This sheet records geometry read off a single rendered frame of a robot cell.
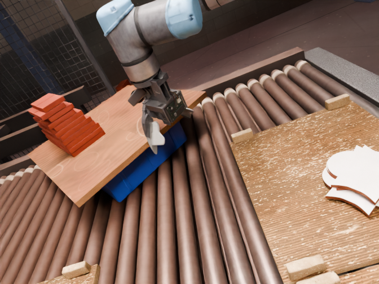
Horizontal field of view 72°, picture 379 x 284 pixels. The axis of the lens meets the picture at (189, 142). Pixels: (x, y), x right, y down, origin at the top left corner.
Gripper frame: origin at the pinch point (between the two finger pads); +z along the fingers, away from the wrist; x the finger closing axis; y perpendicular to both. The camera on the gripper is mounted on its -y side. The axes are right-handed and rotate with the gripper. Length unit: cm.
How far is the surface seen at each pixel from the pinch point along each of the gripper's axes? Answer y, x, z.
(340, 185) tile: 42.5, 1.5, 1.5
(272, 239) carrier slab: 35.4, -12.7, 4.5
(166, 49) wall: -323, 271, 130
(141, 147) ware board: -4.2, -7.8, -1.4
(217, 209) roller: 20.6, -10.8, 8.1
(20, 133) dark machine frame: -92, -20, 8
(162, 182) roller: -0.3, -10.0, 9.9
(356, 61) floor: -8, 236, 121
